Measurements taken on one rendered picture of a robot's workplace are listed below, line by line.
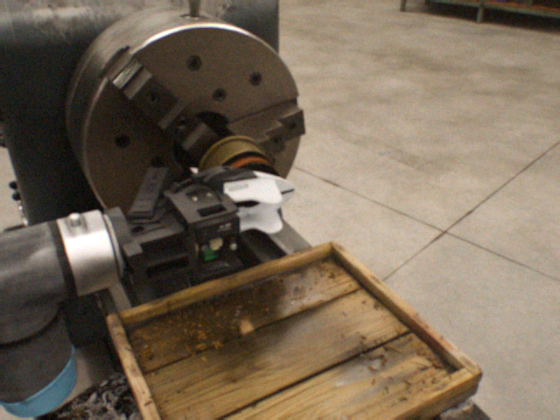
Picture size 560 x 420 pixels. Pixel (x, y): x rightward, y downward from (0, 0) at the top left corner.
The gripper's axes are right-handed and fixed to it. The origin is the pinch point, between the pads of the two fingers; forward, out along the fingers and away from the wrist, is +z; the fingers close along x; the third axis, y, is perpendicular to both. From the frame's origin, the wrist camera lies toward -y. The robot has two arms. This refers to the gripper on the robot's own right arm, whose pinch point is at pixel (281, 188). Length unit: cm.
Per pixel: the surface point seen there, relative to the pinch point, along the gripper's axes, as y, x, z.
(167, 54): -15.4, 12.8, -7.2
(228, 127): -14.2, 2.5, -0.3
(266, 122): -11.9, 3.3, 4.3
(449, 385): 21.1, -17.4, 9.8
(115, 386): -26, -49, -21
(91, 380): -33, -54, -24
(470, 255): -75, -108, 137
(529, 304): -41, -108, 133
